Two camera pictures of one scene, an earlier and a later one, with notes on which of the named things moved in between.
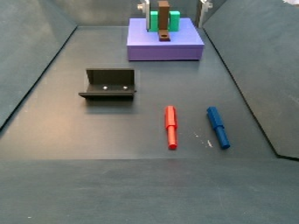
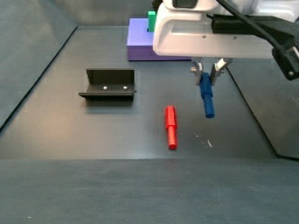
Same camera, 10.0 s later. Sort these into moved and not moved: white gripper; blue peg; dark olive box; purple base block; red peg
Moved: blue peg; white gripper
Not moved: dark olive box; purple base block; red peg
